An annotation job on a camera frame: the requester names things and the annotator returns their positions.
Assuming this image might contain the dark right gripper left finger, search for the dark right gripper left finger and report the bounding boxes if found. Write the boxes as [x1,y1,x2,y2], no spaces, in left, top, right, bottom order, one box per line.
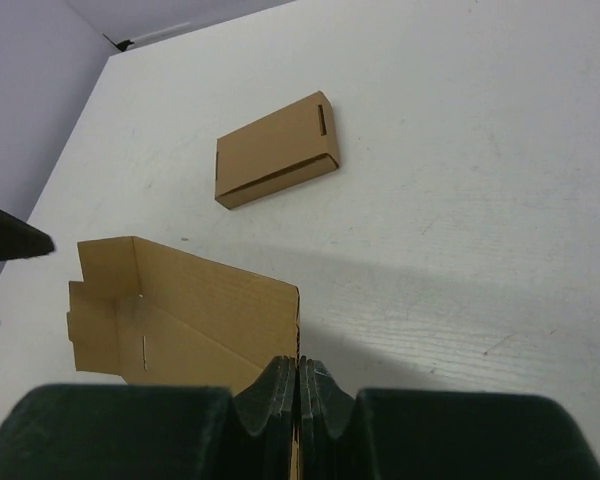
[0,357,296,479]

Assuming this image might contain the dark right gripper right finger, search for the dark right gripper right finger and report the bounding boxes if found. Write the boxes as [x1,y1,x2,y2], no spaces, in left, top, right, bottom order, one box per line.
[298,358,600,479]

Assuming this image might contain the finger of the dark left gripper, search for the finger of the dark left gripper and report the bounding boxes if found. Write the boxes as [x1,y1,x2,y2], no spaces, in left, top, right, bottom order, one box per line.
[0,209,55,262]

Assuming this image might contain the large cardboard box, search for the large cardboard box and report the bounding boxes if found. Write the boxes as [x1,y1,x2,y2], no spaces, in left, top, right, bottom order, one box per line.
[67,236,300,479]

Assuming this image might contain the aluminium frame rail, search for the aluminium frame rail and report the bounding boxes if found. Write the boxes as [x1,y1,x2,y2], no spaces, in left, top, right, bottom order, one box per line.
[101,22,193,52]

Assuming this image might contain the small folded cardboard box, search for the small folded cardboard box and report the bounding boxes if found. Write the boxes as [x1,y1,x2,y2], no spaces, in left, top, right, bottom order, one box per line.
[215,91,341,210]

